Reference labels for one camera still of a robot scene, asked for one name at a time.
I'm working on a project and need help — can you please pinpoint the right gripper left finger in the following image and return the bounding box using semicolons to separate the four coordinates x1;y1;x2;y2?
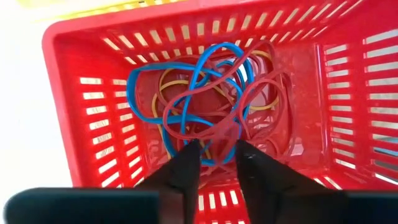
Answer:
138;139;201;224

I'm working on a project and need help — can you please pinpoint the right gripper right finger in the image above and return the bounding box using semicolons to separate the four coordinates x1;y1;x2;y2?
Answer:
235;139;346;224

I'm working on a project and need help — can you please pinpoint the thin red rubber band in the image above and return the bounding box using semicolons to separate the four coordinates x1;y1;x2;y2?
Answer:
238;77;285;141
162;70;285;141
264;40;297;163

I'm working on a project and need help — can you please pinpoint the red plastic slotted basket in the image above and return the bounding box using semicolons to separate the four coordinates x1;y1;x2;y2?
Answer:
42;0;398;224

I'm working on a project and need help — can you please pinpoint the yellow plastic slotted basket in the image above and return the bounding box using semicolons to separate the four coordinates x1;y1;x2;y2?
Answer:
17;0;187;22

